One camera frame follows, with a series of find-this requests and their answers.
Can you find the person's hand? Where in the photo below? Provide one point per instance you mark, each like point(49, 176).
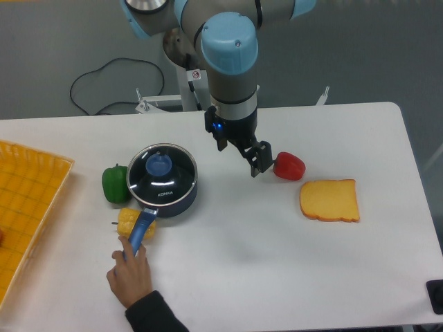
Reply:
point(130, 279)

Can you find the yellow woven basket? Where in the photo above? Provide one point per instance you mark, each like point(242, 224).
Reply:
point(31, 181)

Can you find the green toy bell pepper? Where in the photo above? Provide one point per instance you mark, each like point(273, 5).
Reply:
point(114, 184)

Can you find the white metal table bracket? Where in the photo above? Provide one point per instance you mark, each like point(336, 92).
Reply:
point(323, 97)

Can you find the red toy bell pepper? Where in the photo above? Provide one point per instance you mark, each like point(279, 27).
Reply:
point(288, 166)

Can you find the black object table corner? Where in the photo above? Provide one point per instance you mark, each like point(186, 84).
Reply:
point(435, 290)

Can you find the dark sleeved forearm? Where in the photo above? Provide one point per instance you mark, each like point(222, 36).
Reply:
point(152, 313)

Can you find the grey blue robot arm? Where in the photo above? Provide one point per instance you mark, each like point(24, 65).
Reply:
point(223, 35)

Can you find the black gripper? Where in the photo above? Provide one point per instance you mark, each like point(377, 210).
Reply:
point(236, 123)

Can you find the glass pot lid blue knob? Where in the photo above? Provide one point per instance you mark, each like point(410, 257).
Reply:
point(162, 174)

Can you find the dark blue saucepan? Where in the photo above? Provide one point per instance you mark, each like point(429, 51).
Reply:
point(150, 213)

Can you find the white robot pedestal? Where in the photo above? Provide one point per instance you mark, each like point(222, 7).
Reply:
point(191, 77)

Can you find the toy toast slice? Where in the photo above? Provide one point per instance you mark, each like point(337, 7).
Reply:
point(330, 200)

